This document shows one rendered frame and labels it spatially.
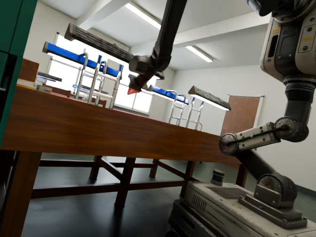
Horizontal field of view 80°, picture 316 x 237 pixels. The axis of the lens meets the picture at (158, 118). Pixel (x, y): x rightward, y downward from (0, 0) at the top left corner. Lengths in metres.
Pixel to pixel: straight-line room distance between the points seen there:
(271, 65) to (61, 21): 5.88
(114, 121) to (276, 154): 5.02
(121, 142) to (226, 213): 0.55
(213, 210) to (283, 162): 4.55
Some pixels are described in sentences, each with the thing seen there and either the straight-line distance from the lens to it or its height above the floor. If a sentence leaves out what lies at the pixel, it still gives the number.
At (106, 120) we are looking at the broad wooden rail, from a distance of 0.74.
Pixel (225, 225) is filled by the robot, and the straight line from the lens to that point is 0.98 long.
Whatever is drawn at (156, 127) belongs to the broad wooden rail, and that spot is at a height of 0.73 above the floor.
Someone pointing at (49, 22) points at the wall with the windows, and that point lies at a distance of 6.32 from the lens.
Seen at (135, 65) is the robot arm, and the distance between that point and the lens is 0.78.
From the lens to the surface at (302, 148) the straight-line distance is 5.40.
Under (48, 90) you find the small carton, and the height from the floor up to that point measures 0.77.
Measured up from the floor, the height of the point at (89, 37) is 1.08.
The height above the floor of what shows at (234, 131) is 1.00.
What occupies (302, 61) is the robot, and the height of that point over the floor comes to 1.13.
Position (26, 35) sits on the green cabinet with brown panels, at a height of 0.90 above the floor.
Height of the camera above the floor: 0.76
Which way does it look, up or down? 1 degrees up
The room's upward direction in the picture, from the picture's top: 14 degrees clockwise
